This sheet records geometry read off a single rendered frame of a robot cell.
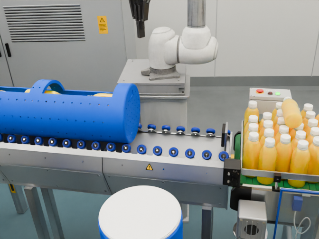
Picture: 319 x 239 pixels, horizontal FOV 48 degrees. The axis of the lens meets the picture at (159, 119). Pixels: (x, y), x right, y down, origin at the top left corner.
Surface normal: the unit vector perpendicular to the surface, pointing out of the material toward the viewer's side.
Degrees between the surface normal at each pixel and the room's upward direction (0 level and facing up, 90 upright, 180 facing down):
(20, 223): 0
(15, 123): 95
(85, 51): 90
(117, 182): 109
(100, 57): 90
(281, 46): 90
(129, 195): 0
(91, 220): 0
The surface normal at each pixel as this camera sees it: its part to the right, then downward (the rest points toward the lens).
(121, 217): -0.04, -0.87
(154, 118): -0.09, 0.49
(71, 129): -0.20, 0.64
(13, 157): -0.22, 0.17
